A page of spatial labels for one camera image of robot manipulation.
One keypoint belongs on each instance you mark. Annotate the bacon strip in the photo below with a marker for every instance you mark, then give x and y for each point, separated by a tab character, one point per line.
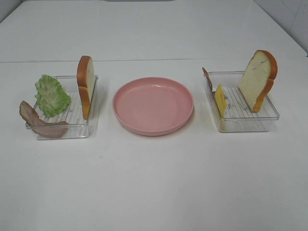
207	78
40	127

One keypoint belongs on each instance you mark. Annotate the yellow cheese slice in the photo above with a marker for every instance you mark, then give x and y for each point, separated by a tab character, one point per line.
220	100

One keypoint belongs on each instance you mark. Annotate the bread slice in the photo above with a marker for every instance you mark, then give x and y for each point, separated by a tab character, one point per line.
258	79
85	82

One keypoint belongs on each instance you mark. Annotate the green lettuce leaf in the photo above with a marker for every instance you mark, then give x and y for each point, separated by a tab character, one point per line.
51	98

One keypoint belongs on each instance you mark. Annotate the pink round plate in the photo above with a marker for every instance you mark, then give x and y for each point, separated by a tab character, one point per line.
153	106

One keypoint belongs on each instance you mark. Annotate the left clear plastic tray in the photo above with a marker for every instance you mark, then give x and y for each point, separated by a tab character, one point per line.
78	126

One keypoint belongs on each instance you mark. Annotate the clear plastic tray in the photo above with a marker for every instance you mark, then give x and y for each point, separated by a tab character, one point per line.
78	126
238	116

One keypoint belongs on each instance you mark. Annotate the right clear plastic tray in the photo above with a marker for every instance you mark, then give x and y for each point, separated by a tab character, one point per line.
238	116

